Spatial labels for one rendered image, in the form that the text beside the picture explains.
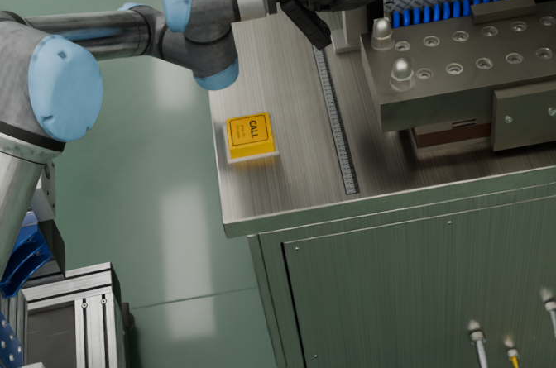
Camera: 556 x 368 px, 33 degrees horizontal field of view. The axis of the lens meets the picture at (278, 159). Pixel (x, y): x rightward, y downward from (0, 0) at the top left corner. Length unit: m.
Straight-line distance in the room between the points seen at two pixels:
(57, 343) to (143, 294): 0.36
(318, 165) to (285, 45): 0.30
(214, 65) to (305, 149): 0.19
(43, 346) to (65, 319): 0.08
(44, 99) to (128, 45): 0.38
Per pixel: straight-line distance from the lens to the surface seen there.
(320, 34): 1.48
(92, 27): 1.42
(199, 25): 1.43
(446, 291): 1.66
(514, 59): 1.44
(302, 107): 1.56
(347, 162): 1.46
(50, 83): 1.13
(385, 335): 1.74
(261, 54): 1.67
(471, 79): 1.40
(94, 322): 2.20
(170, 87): 3.00
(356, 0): 1.44
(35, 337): 2.25
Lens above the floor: 1.98
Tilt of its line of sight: 47 degrees down
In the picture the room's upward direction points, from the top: 10 degrees counter-clockwise
